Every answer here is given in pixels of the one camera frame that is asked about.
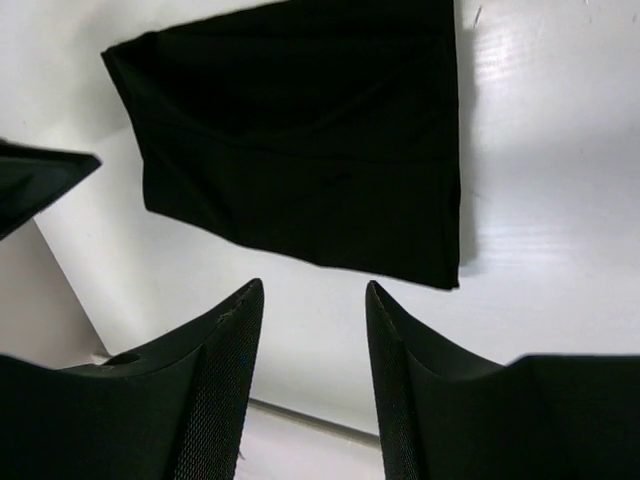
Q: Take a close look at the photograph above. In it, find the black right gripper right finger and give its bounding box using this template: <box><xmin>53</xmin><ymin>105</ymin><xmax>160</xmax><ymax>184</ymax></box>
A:
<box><xmin>365</xmin><ymin>282</ymin><xmax>639</xmax><ymax>479</ymax></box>

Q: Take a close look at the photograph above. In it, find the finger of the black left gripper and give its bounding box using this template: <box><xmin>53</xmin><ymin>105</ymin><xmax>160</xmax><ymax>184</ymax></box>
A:
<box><xmin>1</xmin><ymin>140</ymin><xmax>102</xmax><ymax>239</ymax></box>

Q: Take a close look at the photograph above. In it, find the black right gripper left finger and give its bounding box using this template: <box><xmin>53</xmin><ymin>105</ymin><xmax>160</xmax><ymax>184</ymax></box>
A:
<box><xmin>1</xmin><ymin>279</ymin><xmax>264</xmax><ymax>479</ymax></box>

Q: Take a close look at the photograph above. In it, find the black skirt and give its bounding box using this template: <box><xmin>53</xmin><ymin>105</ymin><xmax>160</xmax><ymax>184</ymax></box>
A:
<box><xmin>102</xmin><ymin>1</ymin><xmax>461</xmax><ymax>290</ymax></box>

